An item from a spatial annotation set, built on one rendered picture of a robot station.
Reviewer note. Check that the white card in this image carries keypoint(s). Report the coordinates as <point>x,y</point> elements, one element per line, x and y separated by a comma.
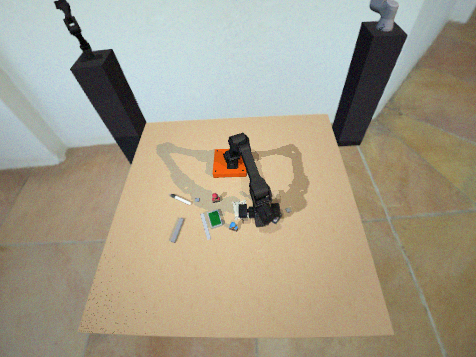
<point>236,208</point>

